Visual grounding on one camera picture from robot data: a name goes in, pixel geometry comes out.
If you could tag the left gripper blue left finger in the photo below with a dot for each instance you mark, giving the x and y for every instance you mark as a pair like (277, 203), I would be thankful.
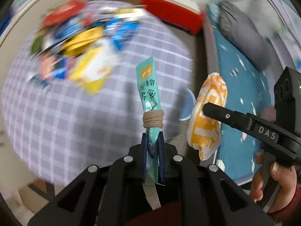
(144, 156)

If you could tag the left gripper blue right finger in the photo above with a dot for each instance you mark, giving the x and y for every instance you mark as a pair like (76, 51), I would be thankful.
(161, 142)

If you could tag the teal pet food sachet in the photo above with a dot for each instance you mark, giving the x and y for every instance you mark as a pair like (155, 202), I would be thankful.
(152, 113)

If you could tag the yellow snack bag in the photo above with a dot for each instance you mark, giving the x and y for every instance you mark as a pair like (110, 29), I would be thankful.
(93, 68)

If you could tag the blue snack wrapper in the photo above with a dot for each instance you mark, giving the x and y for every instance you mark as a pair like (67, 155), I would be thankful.
(120, 32)

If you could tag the red snack bag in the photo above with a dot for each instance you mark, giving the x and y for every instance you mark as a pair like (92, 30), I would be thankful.
(63, 13)

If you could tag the right hand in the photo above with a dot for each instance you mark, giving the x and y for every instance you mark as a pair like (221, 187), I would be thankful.
(286, 177)

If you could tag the blue plastic bucket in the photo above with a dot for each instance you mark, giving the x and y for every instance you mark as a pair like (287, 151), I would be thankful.
(187, 103)

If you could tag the teal quilted mattress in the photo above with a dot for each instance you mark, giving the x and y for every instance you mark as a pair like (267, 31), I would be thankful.
(248, 92)

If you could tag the grey checked tablecloth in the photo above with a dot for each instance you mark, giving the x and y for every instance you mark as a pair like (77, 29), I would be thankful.
(60, 131)

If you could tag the red storage bench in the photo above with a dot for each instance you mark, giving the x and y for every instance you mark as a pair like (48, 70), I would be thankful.
(185, 14)

